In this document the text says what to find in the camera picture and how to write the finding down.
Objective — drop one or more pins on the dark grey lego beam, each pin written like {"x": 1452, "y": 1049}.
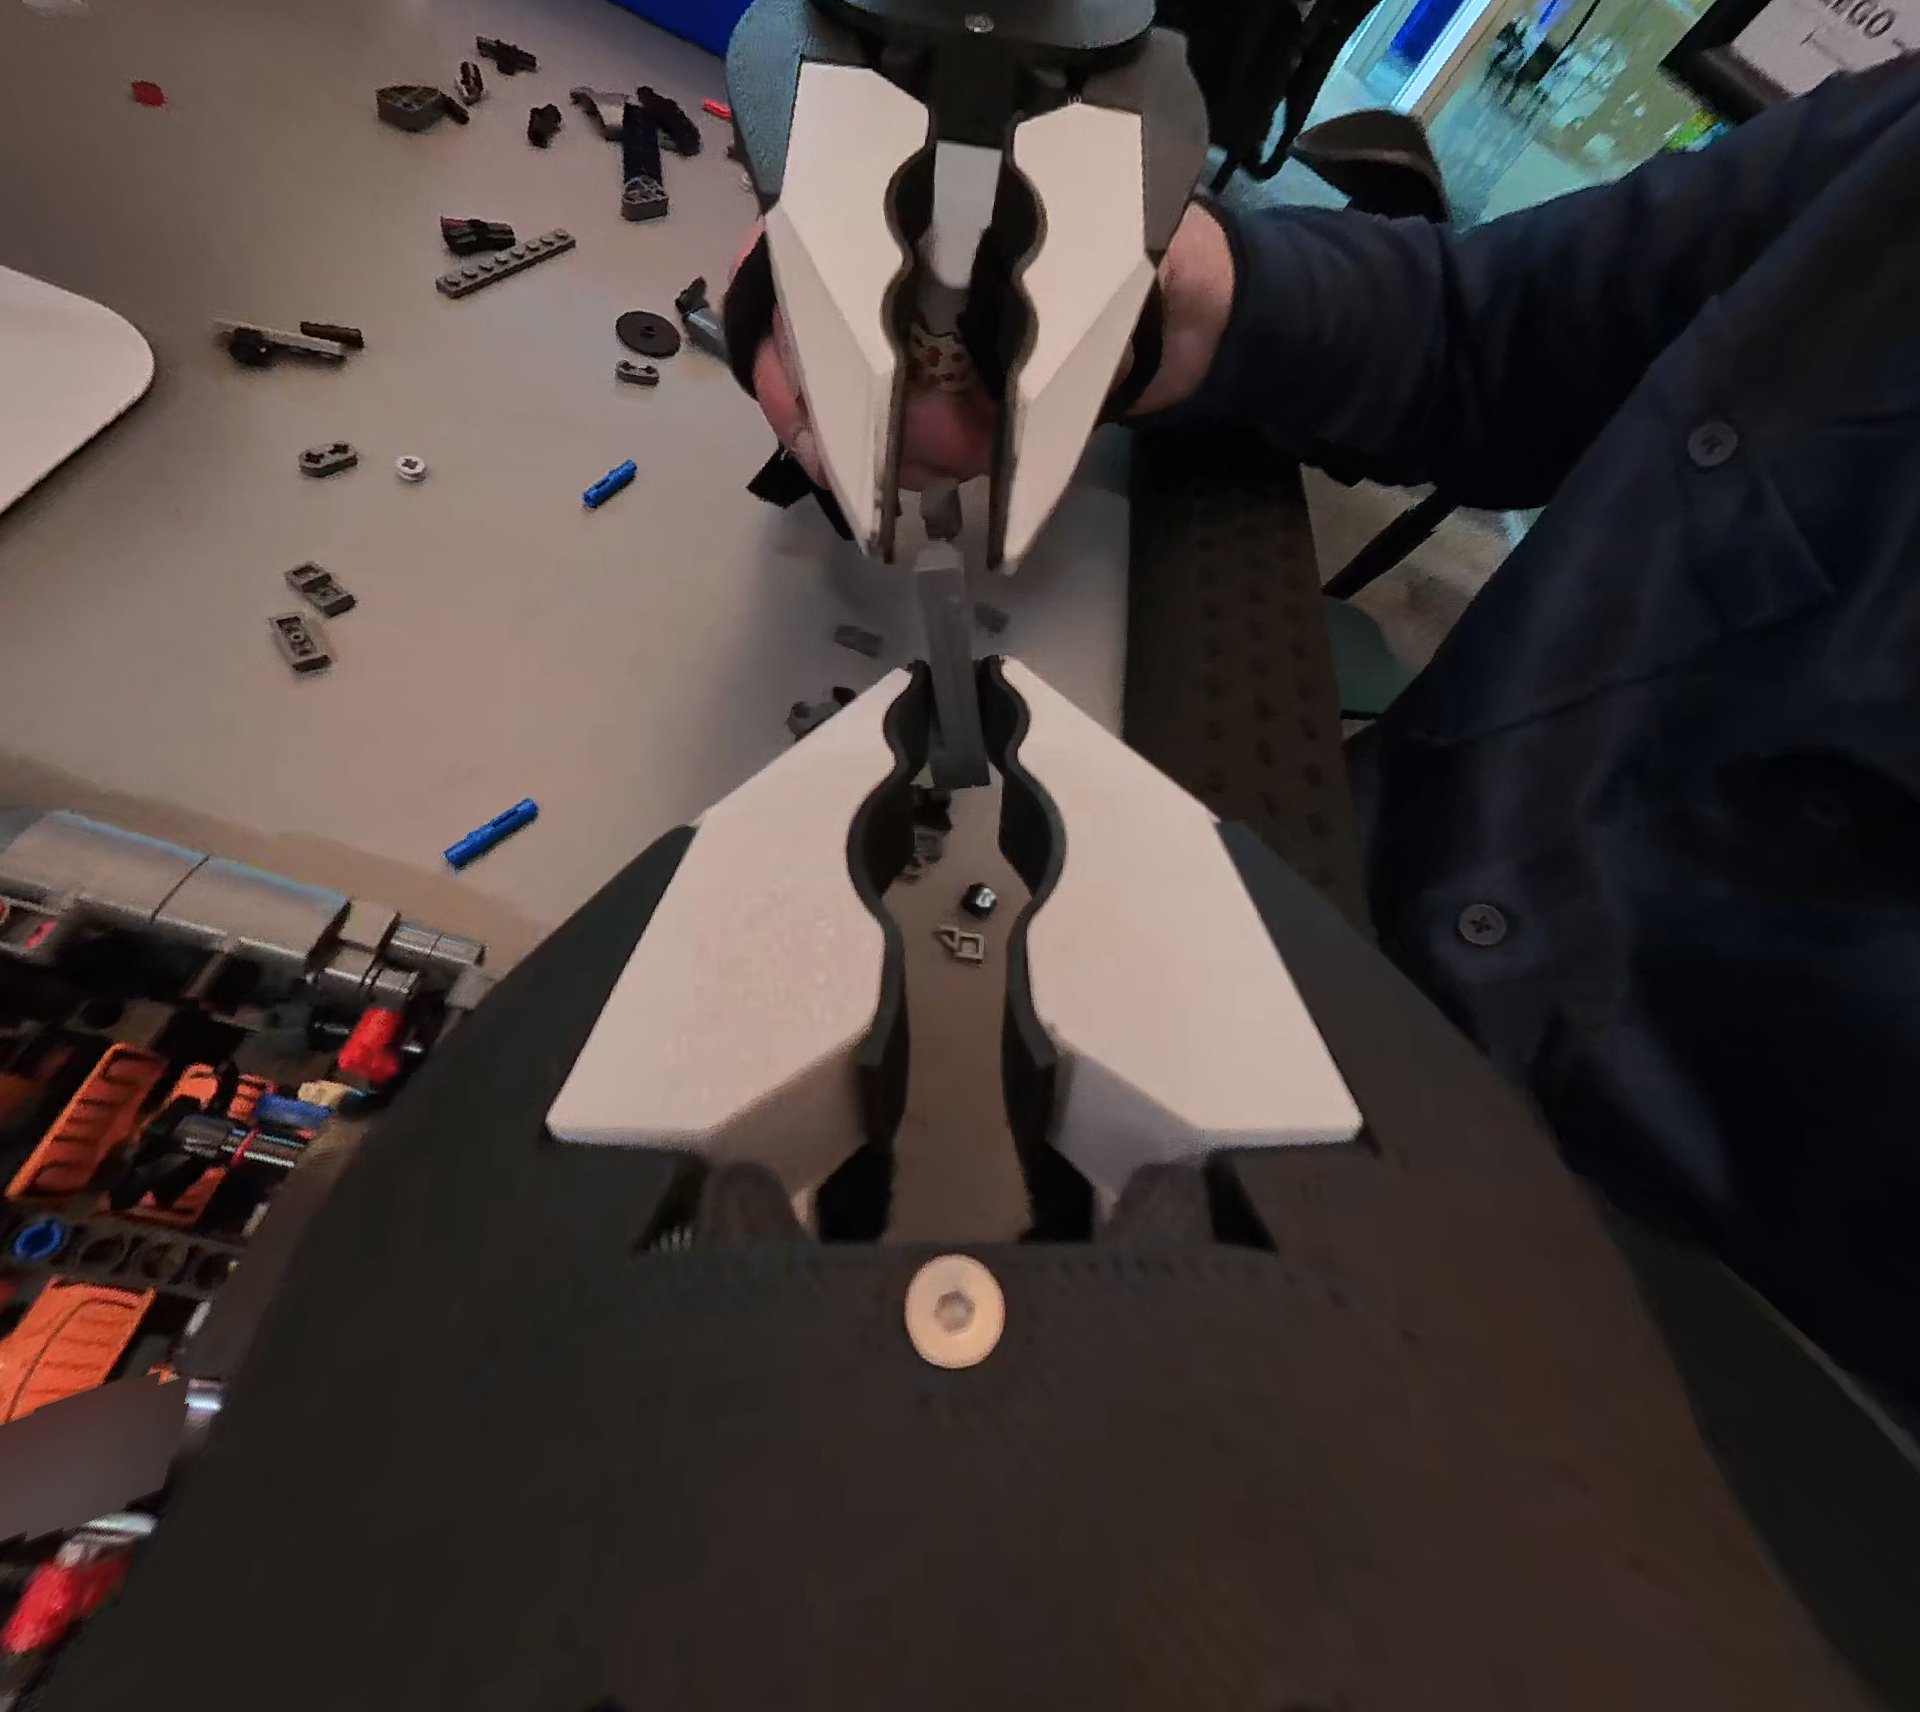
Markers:
{"x": 949, "y": 693}

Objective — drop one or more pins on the white booklet stand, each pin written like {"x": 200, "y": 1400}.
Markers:
{"x": 60, "y": 377}

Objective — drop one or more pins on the black perforated mat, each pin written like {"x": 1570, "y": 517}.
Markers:
{"x": 1231, "y": 693}

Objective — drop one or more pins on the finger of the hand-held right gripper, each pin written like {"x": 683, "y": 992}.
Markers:
{"x": 1088, "y": 257}
{"x": 832, "y": 243}

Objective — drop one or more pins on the grey lego car model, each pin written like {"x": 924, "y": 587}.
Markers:
{"x": 150, "y": 887}

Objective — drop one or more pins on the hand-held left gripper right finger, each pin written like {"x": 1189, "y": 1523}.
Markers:
{"x": 1200, "y": 992}

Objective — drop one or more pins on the person's right hand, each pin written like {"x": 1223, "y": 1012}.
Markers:
{"x": 1209, "y": 287}

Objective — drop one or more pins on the person's dark clothing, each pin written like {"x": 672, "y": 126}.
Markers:
{"x": 1724, "y": 843}

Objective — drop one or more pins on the person's right forearm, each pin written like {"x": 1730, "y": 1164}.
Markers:
{"x": 1501, "y": 347}

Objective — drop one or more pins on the scattered loose lego pieces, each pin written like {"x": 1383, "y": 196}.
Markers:
{"x": 502, "y": 265}

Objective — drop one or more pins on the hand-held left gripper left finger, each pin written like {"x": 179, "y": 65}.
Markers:
{"x": 721, "y": 992}

